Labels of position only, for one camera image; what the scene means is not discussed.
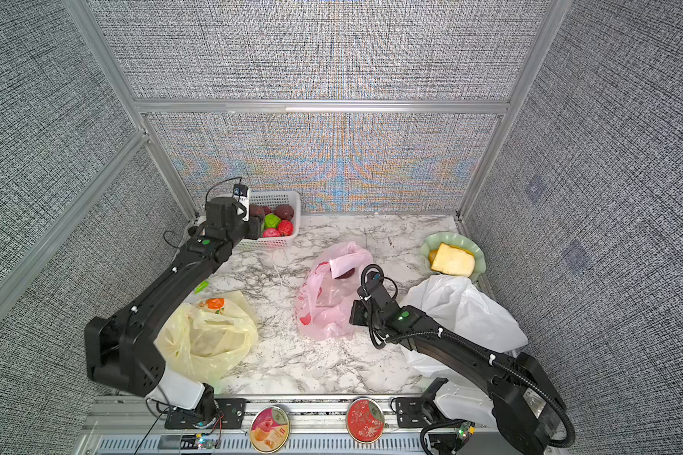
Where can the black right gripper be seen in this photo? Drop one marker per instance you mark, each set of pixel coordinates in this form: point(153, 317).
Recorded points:
point(356, 310)

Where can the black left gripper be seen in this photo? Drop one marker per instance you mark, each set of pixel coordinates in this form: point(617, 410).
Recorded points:
point(255, 227)

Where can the dark purple fruit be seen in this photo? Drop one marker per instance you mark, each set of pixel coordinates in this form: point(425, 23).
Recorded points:
point(284, 212)
point(257, 211)
point(348, 274)

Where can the pink plastic bag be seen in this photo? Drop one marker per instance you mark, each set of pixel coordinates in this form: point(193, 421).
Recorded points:
point(324, 304)

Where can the white plastic bag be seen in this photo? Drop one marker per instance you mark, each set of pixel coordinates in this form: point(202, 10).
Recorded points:
point(458, 305)

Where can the yellow plastic bag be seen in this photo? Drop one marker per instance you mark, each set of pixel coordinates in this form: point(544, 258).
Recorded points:
point(205, 339)

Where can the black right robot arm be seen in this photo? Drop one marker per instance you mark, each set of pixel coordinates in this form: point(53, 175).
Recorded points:
point(527, 409)

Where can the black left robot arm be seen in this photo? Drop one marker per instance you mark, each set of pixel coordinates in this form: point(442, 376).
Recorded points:
point(120, 350)

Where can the white plastic basket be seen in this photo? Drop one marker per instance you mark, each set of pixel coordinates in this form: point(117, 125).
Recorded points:
point(271, 199)

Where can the green snack packet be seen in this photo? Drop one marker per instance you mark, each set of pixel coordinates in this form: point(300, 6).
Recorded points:
point(203, 285)

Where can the green glass bowl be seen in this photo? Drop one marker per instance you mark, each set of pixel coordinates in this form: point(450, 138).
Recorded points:
point(454, 239)

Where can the yellow bread slice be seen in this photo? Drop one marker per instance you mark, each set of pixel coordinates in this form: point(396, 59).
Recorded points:
point(451, 260)

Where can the red round tin lid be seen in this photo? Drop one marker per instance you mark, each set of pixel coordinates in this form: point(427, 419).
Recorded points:
point(365, 421)

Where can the pink round tin lid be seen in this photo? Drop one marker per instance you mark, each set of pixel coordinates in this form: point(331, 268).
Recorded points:
point(270, 430)

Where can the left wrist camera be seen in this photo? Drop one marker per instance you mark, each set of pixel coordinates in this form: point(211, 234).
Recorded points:
point(241, 194)

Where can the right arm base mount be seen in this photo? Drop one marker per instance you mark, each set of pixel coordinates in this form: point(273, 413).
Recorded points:
point(438, 434)

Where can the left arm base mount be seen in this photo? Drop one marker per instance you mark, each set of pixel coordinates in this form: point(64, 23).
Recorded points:
point(209, 414)

